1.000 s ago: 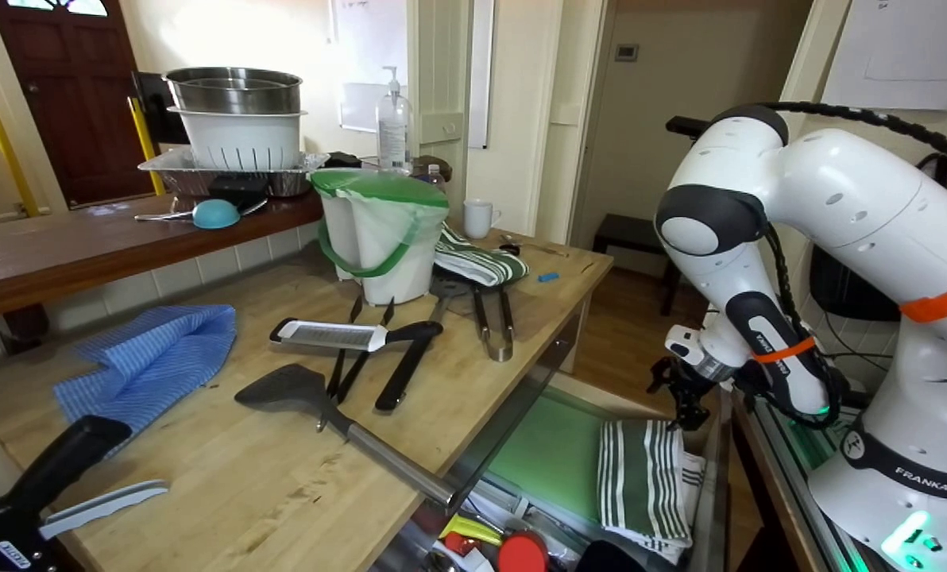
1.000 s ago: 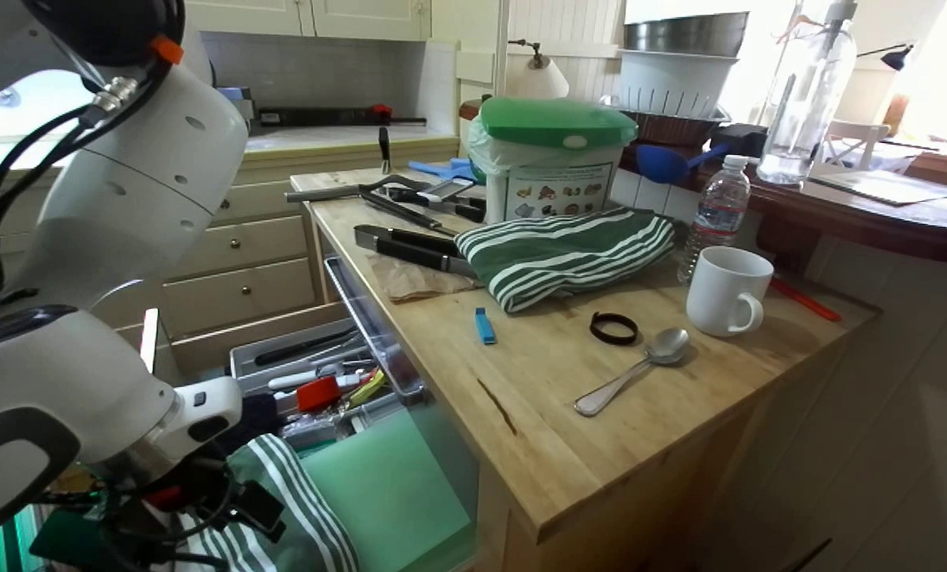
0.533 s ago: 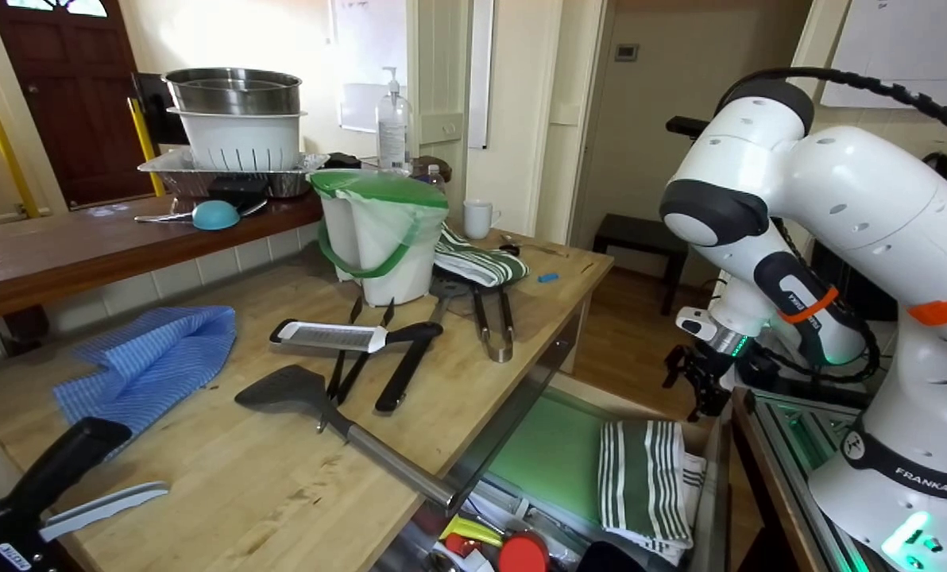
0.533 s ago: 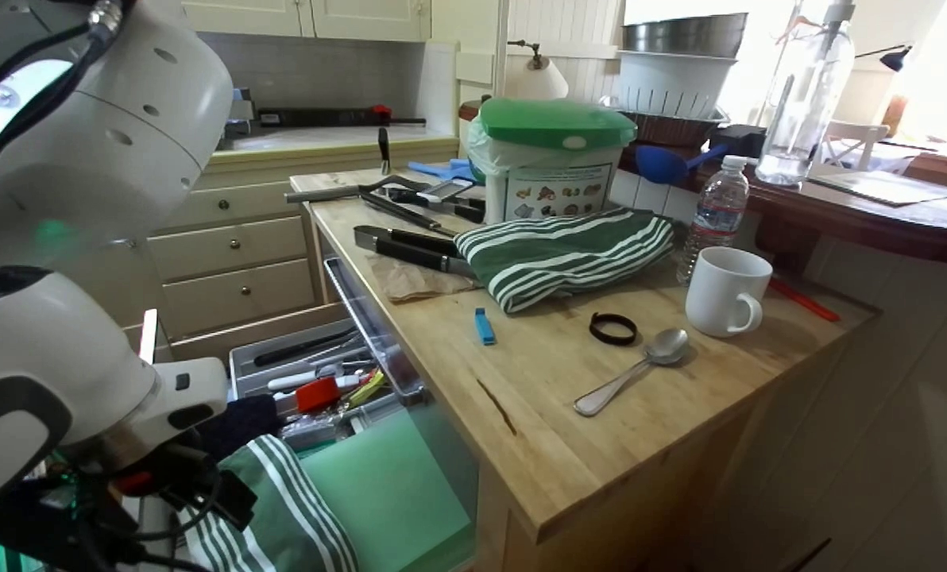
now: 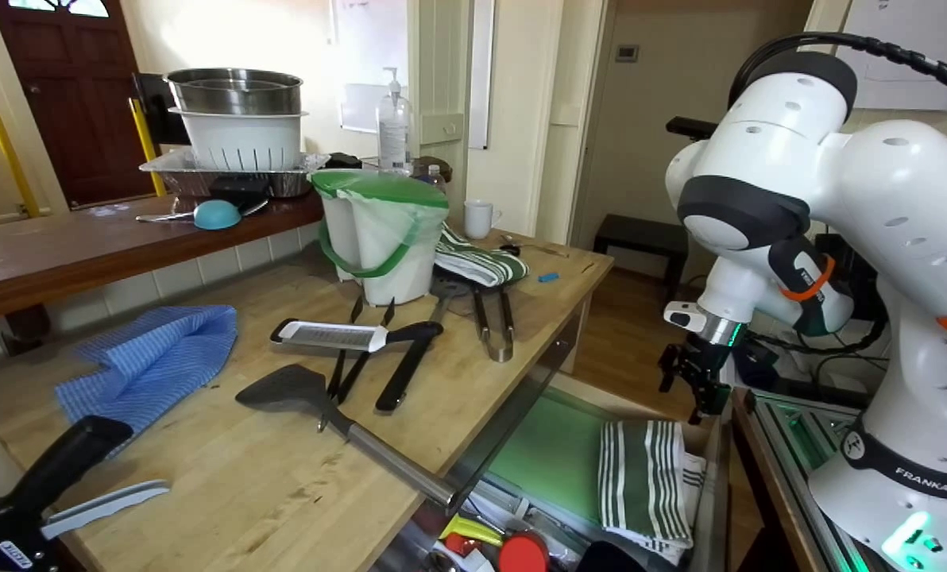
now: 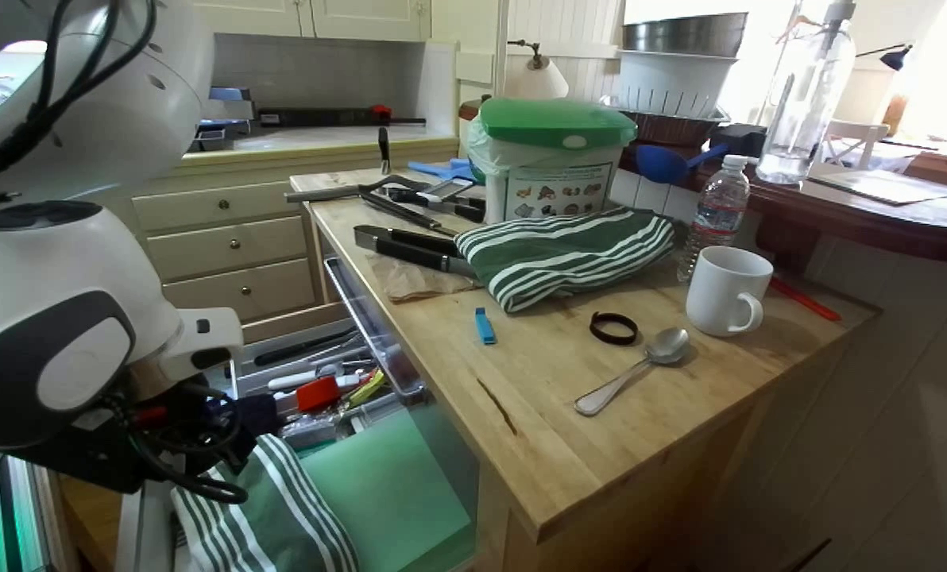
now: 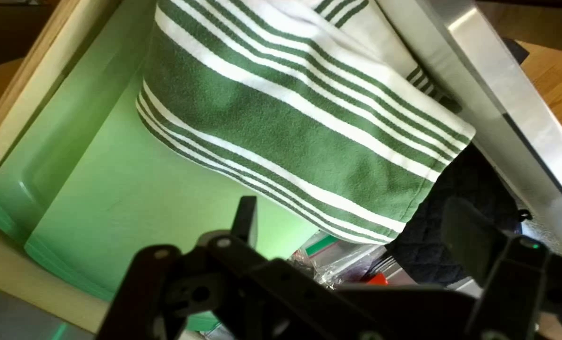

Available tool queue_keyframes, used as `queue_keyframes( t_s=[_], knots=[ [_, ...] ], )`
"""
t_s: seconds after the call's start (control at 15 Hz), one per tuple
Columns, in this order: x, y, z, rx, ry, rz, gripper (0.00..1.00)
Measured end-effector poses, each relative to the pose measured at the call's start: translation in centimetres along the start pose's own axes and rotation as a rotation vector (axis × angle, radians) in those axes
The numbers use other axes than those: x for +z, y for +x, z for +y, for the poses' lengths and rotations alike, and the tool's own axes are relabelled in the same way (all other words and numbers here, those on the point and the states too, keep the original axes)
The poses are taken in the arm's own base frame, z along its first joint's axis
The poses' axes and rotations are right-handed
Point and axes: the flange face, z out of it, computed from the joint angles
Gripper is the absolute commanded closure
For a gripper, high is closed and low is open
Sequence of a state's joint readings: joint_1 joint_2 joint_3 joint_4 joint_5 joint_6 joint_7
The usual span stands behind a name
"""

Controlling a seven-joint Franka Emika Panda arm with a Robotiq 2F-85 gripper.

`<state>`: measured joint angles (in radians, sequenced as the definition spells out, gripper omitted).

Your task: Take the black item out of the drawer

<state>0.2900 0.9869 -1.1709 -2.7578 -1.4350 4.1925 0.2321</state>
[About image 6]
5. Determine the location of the steel pot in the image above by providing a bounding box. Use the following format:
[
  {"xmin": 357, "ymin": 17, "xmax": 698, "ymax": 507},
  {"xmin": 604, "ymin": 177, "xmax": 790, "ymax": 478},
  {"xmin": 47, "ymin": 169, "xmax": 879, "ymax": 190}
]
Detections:
[{"xmin": 622, "ymin": 11, "xmax": 745, "ymax": 57}]

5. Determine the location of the white mug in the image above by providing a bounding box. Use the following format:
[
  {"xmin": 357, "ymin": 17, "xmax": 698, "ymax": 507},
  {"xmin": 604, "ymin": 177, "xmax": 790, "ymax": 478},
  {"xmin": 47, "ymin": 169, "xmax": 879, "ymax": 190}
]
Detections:
[{"xmin": 686, "ymin": 243, "xmax": 771, "ymax": 336}]

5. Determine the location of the large glass bottle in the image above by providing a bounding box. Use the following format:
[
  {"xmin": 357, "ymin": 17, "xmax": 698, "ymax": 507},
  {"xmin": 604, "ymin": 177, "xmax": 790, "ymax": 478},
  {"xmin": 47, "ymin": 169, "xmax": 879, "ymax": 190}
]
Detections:
[{"xmin": 756, "ymin": 0, "xmax": 855, "ymax": 186}]

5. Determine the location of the red pen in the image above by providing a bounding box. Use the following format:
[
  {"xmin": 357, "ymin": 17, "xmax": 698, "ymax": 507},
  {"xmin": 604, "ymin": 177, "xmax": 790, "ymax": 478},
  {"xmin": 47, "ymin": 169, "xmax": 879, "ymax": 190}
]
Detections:
[{"xmin": 770, "ymin": 277, "xmax": 843, "ymax": 324}]

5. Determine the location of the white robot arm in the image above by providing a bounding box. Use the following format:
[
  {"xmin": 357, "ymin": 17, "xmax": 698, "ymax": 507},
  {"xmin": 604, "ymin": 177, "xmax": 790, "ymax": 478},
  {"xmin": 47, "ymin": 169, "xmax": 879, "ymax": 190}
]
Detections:
[{"xmin": 0, "ymin": 0, "xmax": 260, "ymax": 502}]

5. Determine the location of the white compost bin green lid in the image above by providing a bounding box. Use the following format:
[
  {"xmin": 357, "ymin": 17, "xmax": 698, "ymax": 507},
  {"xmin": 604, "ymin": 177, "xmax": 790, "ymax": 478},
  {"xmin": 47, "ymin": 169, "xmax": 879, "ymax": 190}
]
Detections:
[{"xmin": 468, "ymin": 99, "xmax": 634, "ymax": 221}]

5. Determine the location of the small blue lighter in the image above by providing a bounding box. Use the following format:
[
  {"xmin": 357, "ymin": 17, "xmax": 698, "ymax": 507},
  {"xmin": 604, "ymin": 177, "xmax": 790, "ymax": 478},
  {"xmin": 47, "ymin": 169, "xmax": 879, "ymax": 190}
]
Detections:
[{"xmin": 472, "ymin": 309, "xmax": 496, "ymax": 345}]

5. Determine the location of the open wooden drawer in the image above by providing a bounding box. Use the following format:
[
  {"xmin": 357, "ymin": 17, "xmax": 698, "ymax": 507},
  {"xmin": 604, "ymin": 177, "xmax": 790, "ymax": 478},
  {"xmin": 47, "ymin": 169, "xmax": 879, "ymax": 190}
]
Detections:
[{"xmin": 111, "ymin": 256, "xmax": 487, "ymax": 572}]

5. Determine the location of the green striped towel on table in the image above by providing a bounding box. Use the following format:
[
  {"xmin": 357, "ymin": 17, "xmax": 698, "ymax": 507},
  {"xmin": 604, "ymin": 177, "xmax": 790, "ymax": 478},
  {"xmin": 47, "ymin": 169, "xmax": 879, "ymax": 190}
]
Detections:
[{"xmin": 456, "ymin": 209, "xmax": 686, "ymax": 315}]

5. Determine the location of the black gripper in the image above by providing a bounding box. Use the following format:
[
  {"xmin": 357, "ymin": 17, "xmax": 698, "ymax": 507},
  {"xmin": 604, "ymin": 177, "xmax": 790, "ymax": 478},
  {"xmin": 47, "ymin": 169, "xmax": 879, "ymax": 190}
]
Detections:
[{"xmin": 121, "ymin": 383, "xmax": 278, "ymax": 476}]

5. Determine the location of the blue cloth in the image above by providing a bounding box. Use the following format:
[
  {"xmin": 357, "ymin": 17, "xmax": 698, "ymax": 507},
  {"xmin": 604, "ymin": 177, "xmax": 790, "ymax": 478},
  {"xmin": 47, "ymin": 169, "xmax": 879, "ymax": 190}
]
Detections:
[{"xmin": 405, "ymin": 160, "xmax": 487, "ymax": 183}]

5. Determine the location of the red round utensil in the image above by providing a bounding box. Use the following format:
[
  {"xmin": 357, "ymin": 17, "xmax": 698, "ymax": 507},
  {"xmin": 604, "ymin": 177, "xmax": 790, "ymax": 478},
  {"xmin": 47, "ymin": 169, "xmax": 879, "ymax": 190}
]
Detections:
[{"xmin": 291, "ymin": 378, "xmax": 340, "ymax": 413}]

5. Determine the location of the black hair band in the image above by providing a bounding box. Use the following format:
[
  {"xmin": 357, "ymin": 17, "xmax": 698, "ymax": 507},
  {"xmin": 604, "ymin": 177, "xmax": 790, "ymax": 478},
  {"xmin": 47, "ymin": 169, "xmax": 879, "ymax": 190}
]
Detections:
[{"xmin": 587, "ymin": 310, "xmax": 637, "ymax": 345}]

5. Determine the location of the white dish rack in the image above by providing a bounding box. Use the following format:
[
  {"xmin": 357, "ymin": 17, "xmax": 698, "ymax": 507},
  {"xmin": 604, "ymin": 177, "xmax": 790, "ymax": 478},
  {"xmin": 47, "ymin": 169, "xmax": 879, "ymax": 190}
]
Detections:
[{"xmin": 612, "ymin": 52, "xmax": 735, "ymax": 119}]

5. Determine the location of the green striped towel in drawer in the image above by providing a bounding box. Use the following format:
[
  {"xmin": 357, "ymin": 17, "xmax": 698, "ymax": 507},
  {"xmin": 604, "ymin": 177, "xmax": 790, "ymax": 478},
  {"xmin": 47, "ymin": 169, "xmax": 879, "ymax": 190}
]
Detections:
[{"xmin": 170, "ymin": 436, "xmax": 358, "ymax": 572}]

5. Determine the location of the green cutting mat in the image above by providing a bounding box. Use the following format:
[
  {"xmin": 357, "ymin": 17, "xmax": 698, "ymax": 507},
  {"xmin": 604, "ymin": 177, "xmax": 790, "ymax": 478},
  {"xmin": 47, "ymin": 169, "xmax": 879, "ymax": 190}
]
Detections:
[{"xmin": 301, "ymin": 410, "xmax": 472, "ymax": 572}]

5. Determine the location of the metal spoon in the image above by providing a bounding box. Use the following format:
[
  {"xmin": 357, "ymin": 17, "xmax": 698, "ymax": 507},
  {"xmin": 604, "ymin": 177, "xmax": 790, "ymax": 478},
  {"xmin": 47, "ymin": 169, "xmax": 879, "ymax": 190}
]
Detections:
[{"xmin": 575, "ymin": 326, "xmax": 690, "ymax": 417}]

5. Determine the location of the plastic water bottle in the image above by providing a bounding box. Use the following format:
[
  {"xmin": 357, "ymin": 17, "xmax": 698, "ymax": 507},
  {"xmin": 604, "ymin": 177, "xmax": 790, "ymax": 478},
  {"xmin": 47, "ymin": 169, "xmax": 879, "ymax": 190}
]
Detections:
[{"xmin": 686, "ymin": 156, "xmax": 752, "ymax": 271}]

